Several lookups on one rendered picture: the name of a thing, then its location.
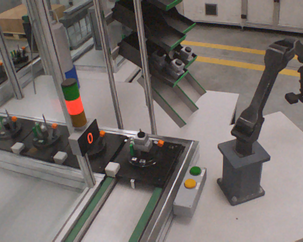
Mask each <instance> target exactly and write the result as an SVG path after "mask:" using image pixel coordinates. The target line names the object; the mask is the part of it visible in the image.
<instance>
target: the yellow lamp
mask: <svg viewBox="0 0 303 242"><path fill-rule="evenodd" d="M69 116H70V120H71V123H72V126H74V127H81V126H84V125H85V124H86V123H87V119H86V115H85V111H84V110H83V111H81V112H80V113H78V114H76V115H71V114H69Z"/></svg>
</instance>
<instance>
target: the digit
mask: <svg viewBox="0 0 303 242"><path fill-rule="evenodd" d="M85 138H86V142H87V146H88V148H89V147H90V146H91V145H92V144H93V142H94V141H95V138H94V134H93V130H92V126H91V127H90V129H89V130H88V131H87V133H86V134H85Z"/></svg>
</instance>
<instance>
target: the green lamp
mask: <svg viewBox="0 0 303 242"><path fill-rule="evenodd" d="M61 87H62V86H61ZM62 92H63V96H64V99H65V100H66V101H74V100H76V99H78V98H79V97H80V92H79V88H78V84H77V82H76V83H75V85H73V86H71V87H62Z"/></svg>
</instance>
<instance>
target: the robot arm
mask: <svg viewBox="0 0 303 242"><path fill-rule="evenodd" d="M295 55H297V60H298V61H299V63H302V64H303V44H302V43H301V42H300V40H298V39H296V38H293V37H290V36H288V37H285V38H284V39H281V40H278V41H274V42H272V43H271V44H270V45H269V46H268V47H267V49H266V53H265V56H264V61H265V69H264V71H263V73H262V76H261V79H260V81H259V84H258V86H257V89H256V91H255V93H254V96H253V99H252V101H251V103H250V105H249V107H248V108H246V109H245V110H243V111H242V112H241V114H240V116H239V118H238V119H237V121H236V123H235V124H234V126H233V128H232V130H231V132H230V133H231V135H232V136H235V137H236V146H233V147H232V149H233V150H234V151H235V153H236V154H237V155H238V156H239V158H243V157H246V156H250V155H253V154H255V151H254V149H253V143H254V142H255V141H257V140H258V137H259V134H260V130H261V127H262V124H263V122H264V120H265V118H264V117H263V115H262V111H263V108H264V106H265V104H266V102H267V100H268V97H269V94H270V92H271V90H272V87H273V85H274V83H275V80H276V78H277V75H278V73H279V72H280V71H281V70H283V69H285V68H286V66H287V64H288V62H289V61H290V60H291V59H293V58H294V57H295ZM297 72H298V73H300V80H299V82H300V88H299V91H300V93H299V94H294V93H293V92H291V93H287V94H286V95H285V99H286V100H287V101H288V103H289V104H295V103H298V100H300V101H301V102H302V103H303V66H302V67H299V69H298V70H297Z"/></svg>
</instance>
